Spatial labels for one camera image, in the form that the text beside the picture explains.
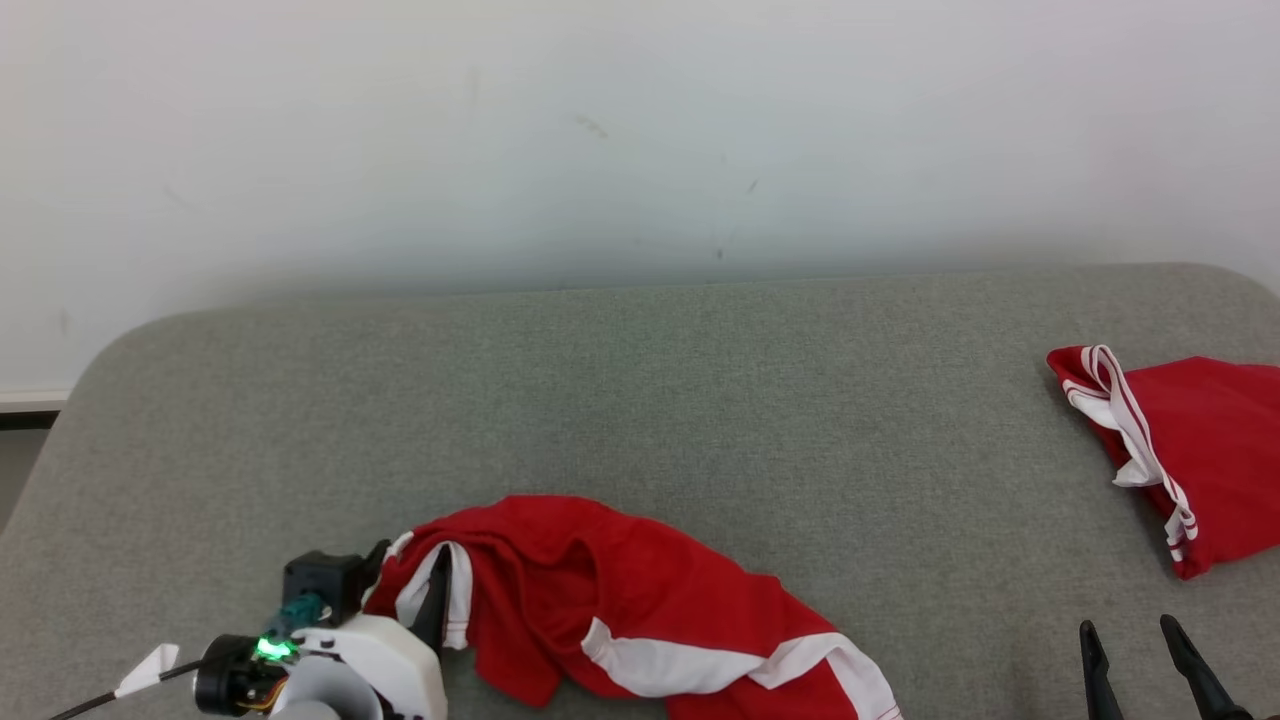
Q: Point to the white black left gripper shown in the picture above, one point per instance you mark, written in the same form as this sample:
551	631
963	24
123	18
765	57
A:
400	660

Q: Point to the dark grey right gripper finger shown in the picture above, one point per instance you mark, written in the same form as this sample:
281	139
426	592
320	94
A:
1205	695
1100	690

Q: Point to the red shorts with white trim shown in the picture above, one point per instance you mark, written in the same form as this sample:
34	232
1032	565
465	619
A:
620	580

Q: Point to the red jersey with white sleeves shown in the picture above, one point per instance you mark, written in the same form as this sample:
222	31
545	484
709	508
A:
1220	450

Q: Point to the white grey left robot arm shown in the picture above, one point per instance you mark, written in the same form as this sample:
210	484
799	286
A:
320	700

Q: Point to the grey fabric sofa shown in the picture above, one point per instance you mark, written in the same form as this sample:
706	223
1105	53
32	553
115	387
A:
700	400

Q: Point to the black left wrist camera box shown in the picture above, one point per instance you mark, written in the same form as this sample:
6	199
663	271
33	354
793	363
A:
320	580

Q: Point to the wall baseboard strip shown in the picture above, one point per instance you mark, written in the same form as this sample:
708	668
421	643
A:
30	418

